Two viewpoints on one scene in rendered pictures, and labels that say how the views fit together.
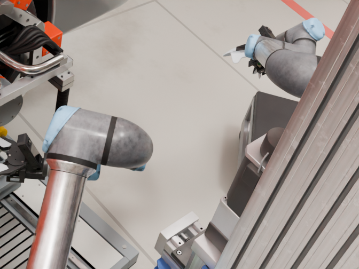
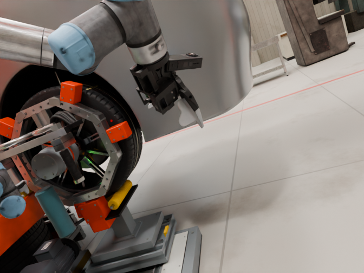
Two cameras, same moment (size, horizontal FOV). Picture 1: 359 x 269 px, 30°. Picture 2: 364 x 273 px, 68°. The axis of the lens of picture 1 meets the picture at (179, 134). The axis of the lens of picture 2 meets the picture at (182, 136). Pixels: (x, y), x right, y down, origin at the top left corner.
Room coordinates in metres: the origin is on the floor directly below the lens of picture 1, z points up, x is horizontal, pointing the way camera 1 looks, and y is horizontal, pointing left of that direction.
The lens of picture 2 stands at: (1.67, -0.80, 1.02)
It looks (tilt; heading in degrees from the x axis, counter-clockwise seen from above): 13 degrees down; 77
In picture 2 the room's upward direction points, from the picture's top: 23 degrees counter-clockwise
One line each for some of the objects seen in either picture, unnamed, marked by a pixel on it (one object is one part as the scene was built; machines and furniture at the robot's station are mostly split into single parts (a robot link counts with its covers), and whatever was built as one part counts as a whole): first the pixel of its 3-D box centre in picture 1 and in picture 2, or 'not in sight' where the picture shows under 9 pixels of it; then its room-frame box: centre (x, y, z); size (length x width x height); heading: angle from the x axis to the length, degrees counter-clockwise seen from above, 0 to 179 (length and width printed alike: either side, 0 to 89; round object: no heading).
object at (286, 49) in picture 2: not in sight; (307, 36); (8.41, 6.55, 0.39); 2.08 x 1.69 x 0.78; 57
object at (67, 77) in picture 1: (58, 74); (63, 141); (1.48, 0.41, 0.93); 0.09 x 0.05 x 0.05; 63
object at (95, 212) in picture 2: not in sight; (100, 209); (1.44, 0.71, 0.48); 0.16 x 0.12 x 0.17; 63
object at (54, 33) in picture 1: (45, 39); (119, 132); (1.70, 0.54, 0.85); 0.09 x 0.08 x 0.07; 153
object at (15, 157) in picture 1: (26, 164); not in sight; (1.21, 0.40, 0.80); 0.12 x 0.08 x 0.09; 108
